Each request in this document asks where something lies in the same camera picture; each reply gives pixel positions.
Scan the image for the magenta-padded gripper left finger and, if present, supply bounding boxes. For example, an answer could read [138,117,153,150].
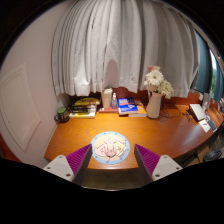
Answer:
[42,143,93,186]

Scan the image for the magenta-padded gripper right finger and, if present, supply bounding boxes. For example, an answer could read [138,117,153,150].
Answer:
[133,143,184,185]

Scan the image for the pink white computer mouse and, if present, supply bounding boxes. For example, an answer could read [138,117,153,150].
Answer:
[94,139,119,158]

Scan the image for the round cartoon print mouse pad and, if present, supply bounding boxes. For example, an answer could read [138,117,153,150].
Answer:
[90,131,131,165]

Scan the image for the dark green mug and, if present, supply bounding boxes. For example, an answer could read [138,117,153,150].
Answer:
[54,106,71,124]

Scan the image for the yellow-edged white book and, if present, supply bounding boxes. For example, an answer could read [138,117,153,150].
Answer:
[68,111,97,119]

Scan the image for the white paper pad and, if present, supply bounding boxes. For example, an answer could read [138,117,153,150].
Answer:
[198,119,213,133]

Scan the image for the orange cover book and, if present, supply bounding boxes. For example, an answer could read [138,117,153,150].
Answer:
[128,100,148,118]

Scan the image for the white pitcher vase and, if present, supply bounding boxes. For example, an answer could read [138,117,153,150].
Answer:
[145,90,164,119]

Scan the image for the white laptop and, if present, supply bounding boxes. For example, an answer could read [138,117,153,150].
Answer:
[189,103,208,122]

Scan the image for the yellow and black book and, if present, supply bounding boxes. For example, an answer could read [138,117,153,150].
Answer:
[71,96,101,107]

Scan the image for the blue cover book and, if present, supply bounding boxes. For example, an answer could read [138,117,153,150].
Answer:
[117,97,139,115]

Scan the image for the dark red book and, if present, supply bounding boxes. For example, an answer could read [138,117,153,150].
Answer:
[98,106,120,114]

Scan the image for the clear sanitizer bottle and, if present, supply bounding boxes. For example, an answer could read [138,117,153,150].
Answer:
[111,92,118,110]

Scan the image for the cream tumbler with lid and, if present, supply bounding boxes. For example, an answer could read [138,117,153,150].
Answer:
[101,86,114,109]

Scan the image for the white flower bouquet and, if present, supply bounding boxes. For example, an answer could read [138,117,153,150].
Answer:
[143,65,175,100]

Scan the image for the white pleated curtain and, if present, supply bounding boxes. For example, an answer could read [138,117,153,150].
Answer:
[51,0,200,98]

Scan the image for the black cable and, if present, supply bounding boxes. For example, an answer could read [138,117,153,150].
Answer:
[161,101,188,118]

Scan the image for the window with dark frame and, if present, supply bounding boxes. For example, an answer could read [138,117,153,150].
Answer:
[191,31,224,104]

